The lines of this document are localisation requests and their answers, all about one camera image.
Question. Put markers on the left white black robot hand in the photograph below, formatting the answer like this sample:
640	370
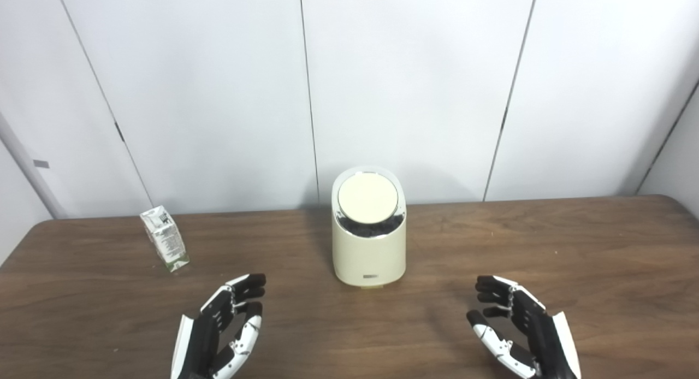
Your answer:
202	335

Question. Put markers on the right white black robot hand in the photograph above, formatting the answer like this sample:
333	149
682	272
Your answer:
538	330

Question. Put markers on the white green milk carton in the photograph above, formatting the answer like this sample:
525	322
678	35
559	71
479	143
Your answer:
166	242

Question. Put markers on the cream-colored trash bin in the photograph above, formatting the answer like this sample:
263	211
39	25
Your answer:
368	256

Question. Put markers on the cream round bin lid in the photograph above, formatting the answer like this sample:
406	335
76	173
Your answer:
367	197

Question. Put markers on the black bin liner bag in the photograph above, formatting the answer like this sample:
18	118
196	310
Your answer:
371	230

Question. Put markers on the small grey wall label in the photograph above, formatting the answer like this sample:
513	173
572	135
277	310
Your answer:
41	164

